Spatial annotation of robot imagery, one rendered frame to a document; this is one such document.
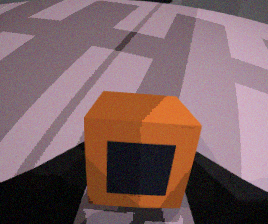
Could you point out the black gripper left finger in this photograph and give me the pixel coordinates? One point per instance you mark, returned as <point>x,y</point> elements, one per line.
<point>47,194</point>

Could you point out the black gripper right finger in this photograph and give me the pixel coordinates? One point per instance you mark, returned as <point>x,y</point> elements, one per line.
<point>217,196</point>

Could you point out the orange block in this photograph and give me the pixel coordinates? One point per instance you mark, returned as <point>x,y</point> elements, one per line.
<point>139,150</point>

